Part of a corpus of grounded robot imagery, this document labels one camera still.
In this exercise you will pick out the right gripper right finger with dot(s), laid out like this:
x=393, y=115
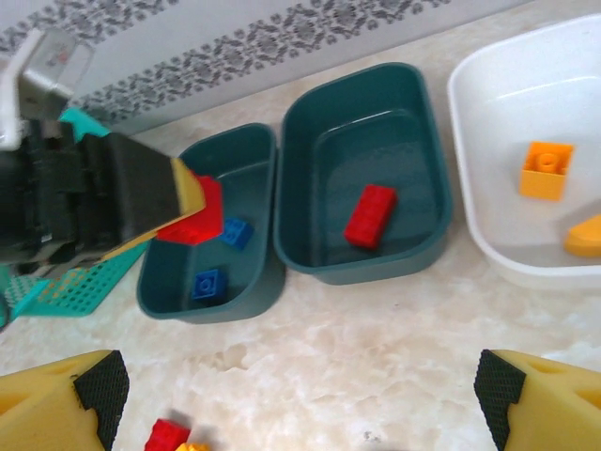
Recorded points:
x=554, y=409

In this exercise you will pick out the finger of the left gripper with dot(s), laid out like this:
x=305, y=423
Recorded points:
x=136, y=188

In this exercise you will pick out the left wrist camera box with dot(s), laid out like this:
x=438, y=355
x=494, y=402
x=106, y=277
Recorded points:
x=47, y=66

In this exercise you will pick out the white plastic container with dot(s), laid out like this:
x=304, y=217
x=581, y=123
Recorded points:
x=497, y=117

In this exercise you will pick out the dark teal plastic container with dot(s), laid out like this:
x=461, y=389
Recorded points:
x=164, y=282
x=338, y=155

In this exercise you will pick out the orange square lego brick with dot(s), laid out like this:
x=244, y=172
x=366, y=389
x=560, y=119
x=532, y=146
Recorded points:
x=540, y=185

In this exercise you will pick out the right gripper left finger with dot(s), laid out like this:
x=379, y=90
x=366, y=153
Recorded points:
x=42, y=409

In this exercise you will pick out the blue lego brick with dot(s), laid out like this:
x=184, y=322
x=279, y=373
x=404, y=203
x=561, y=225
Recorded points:
x=235, y=232
x=209, y=284

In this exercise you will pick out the long red lego brick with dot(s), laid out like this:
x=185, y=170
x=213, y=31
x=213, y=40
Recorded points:
x=371, y=216

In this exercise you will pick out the yellow wedge lego brick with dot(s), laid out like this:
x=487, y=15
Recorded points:
x=584, y=242

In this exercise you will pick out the teal mesh plastic basket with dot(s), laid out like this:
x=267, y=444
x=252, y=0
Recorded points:
x=70, y=291

